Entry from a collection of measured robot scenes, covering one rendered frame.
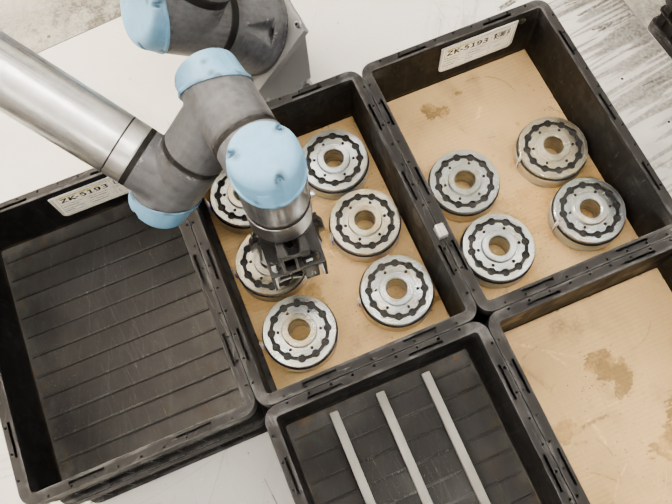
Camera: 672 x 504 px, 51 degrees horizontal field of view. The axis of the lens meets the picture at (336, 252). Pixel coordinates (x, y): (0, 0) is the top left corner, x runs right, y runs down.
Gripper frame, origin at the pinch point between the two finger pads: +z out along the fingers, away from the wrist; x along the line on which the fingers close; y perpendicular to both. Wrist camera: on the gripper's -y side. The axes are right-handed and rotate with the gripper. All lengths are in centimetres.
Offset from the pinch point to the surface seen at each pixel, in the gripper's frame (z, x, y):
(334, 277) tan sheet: 2.0, 4.7, 4.7
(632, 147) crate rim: -8.0, 48.1, 3.5
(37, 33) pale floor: 85, -52, -126
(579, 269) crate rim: -8.0, 34.0, 17.0
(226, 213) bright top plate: -1.0, -7.2, -8.8
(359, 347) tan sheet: 2.0, 4.8, 15.5
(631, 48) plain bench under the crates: 15, 70, -23
